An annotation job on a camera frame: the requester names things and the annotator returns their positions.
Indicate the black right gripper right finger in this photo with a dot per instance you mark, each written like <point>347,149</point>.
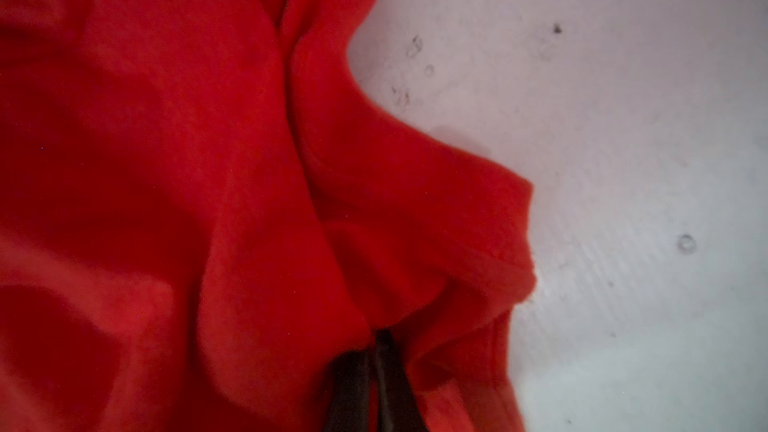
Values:
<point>398,409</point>

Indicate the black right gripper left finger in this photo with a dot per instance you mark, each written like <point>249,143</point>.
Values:
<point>349,407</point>

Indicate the red t-shirt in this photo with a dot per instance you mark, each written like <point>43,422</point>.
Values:
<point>201,211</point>

